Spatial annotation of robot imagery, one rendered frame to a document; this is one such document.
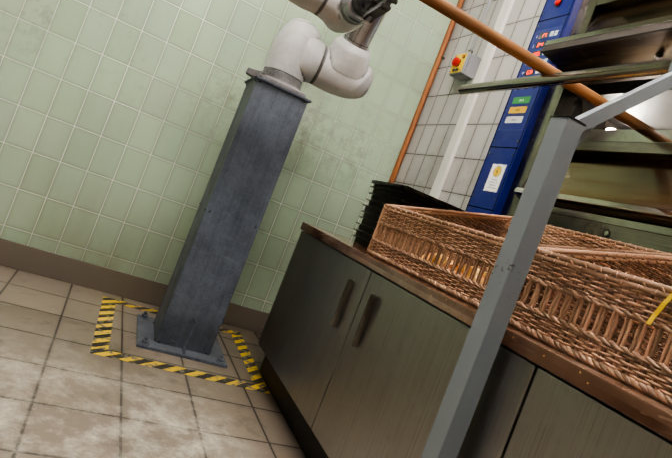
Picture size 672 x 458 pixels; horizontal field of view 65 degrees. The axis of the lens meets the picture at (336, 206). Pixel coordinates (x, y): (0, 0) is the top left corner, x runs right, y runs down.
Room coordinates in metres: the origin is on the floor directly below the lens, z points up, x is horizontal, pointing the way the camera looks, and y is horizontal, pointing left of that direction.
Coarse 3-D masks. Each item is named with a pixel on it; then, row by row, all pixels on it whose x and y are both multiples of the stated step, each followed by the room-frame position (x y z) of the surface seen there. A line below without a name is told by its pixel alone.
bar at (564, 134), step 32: (640, 64) 1.06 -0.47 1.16; (640, 96) 0.94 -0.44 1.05; (576, 128) 0.88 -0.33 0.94; (544, 160) 0.89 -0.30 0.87; (544, 192) 0.88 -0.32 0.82; (512, 224) 0.90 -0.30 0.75; (544, 224) 0.89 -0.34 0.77; (512, 256) 0.88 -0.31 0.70; (512, 288) 0.88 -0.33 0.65; (480, 320) 0.89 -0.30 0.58; (480, 352) 0.87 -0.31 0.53; (480, 384) 0.88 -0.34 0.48; (448, 416) 0.88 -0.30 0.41; (448, 448) 0.88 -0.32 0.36
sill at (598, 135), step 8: (592, 136) 1.59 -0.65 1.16; (600, 136) 1.57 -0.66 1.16; (608, 136) 1.54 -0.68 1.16; (616, 136) 1.52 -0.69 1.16; (624, 136) 1.49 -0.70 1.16; (632, 136) 1.47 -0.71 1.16; (640, 136) 1.45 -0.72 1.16; (648, 136) 1.42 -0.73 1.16; (656, 136) 1.40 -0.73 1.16; (664, 136) 1.38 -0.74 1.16
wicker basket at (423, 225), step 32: (384, 224) 1.49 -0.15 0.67; (416, 224) 1.35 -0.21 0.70; (448, 224) 1.24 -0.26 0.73; (480, 224) 1.67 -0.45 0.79; (384, 256) 1.43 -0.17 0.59; (416, 256) 1.31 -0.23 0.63; (448, 256) 1.64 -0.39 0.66; (480, 256) 1.11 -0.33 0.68; (448, 288) 1.16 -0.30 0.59; (480, 288) 1.08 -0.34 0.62
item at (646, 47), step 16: (624, 32) 1.43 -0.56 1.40; (640, 32) 1.38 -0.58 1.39; (656, 32) 1.34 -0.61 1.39; (544, 48) 1.70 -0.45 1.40; (560, 48) 1.63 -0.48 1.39; (576, 48) 1.58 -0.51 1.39; (592, 48) 1.54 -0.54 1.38; (608, 48) 1.50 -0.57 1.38; (624, 48) 1.47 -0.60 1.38; (640, 48) 1.43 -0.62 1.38; (656, 48) 1.40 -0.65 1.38; (560, 64) 1.71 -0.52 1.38; (576, 64) 1.67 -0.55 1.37; (592, 64) 1.62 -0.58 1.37; (608, 64) 1.58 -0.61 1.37; (608, 80) 1.66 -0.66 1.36; (624, 80) 1.61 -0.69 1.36
